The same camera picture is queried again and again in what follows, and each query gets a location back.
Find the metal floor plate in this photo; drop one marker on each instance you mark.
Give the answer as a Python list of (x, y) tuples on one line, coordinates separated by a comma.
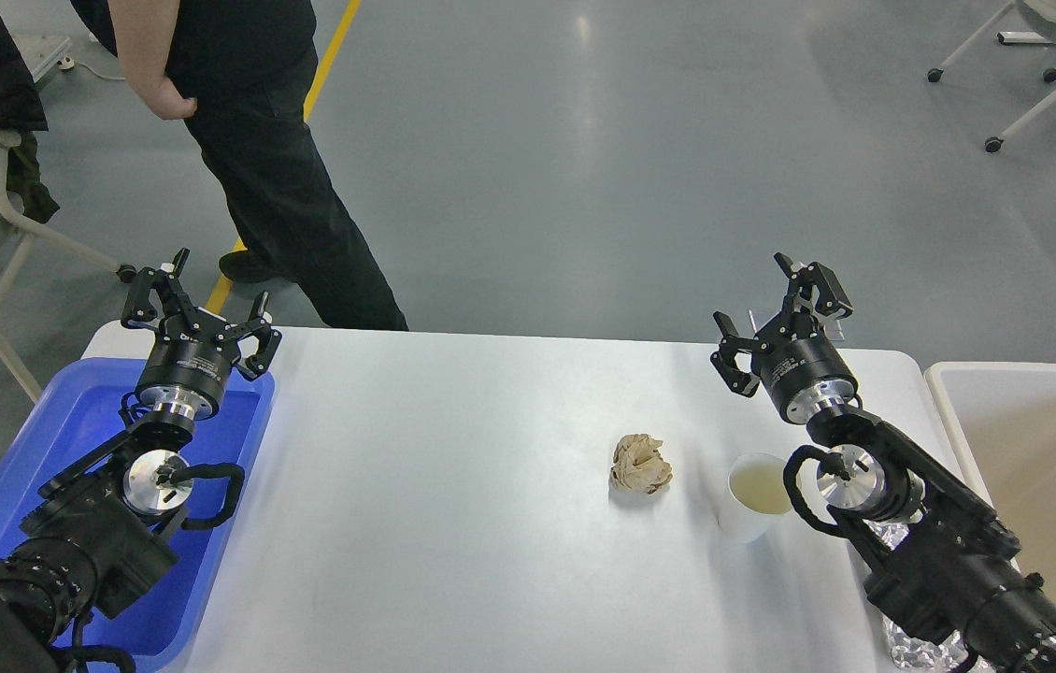
[(764, 320), (832, 329)]

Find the white paper cup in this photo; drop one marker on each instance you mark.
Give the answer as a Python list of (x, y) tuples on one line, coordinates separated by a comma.
[(754, 497)]

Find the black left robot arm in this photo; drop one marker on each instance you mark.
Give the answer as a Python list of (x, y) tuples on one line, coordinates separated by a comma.
[(100, 538)]

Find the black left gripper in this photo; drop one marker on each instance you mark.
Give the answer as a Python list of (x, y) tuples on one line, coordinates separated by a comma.
[(187, 368)]

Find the crumpled brown paper ball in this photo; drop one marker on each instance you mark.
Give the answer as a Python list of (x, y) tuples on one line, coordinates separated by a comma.
[(638, 466)]

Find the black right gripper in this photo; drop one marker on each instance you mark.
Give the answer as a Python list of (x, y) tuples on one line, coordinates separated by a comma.
[(798, 366)]

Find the left metal floor plate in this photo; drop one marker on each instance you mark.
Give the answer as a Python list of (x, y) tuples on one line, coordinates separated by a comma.
[(764, 320)]

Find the right metal floor plate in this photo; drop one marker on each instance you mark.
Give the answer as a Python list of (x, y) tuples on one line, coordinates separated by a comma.
[(832, 329)]

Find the person in black clothes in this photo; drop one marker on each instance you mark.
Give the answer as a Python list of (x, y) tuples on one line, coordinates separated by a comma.
[(237, 73)]

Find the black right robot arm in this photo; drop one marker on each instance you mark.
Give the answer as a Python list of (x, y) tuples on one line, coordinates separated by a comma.
[(939, 558)]

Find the blue plastic tray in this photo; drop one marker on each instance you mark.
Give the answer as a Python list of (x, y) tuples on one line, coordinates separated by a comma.
[(77, 414)]

